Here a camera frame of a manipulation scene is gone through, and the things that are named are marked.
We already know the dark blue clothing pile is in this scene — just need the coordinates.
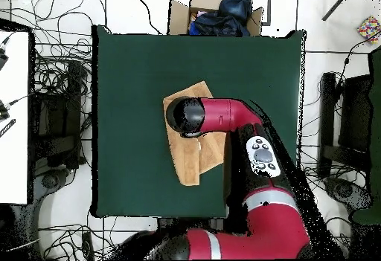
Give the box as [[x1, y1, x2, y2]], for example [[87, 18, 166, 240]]
[[188, 0, 253, 37]]

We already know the multicoloured patterned item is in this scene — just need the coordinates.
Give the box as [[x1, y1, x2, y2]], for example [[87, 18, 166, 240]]
[[356, 15, 381, 44]]

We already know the brown cardboard box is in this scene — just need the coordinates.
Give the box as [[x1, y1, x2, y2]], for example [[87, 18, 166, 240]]
[[167, 0, 263, 37]]

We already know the black device on desk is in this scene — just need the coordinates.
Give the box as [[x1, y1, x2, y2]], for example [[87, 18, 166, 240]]
[[0, 46, 10, 71]]

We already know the white desk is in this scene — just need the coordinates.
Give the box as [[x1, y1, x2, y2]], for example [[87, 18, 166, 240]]
[[0, 30, 31, 205]]

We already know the tan terry towel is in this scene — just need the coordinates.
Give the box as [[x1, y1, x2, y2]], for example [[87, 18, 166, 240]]
[[162, 80, 228, 187]]

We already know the black power strip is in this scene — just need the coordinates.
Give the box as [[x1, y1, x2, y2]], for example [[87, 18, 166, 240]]
[[81, 231, 95, 260]]

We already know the black cable tangle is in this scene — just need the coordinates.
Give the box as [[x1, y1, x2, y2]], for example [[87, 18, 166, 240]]
[[38, 210, 135, 260], [29, 0, 94, 95], [297, 141, 370, 190]]

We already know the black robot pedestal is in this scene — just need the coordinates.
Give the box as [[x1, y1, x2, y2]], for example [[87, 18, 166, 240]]
[[156, 217, 224, 232]]

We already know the dark slanted rod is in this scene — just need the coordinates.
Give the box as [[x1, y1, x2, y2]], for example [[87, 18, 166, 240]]
[[321, 0, 355, 22]]

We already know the black frame stand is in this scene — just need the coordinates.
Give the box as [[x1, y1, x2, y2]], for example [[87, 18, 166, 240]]
[[29, 59, 87, 170], [316, 71, 373, 178]]

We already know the grey round stand base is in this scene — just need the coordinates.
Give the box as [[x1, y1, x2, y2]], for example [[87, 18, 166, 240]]
[[322, 175, 373, 211], [32, 168, 72, 202]]

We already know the dark green table cloth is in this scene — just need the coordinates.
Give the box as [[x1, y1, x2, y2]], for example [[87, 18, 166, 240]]
[[92, 25, 307, 219]]

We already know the dark rectangular frame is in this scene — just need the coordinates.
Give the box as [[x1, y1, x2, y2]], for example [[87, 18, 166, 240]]
[[260, 0, 272, 26]]

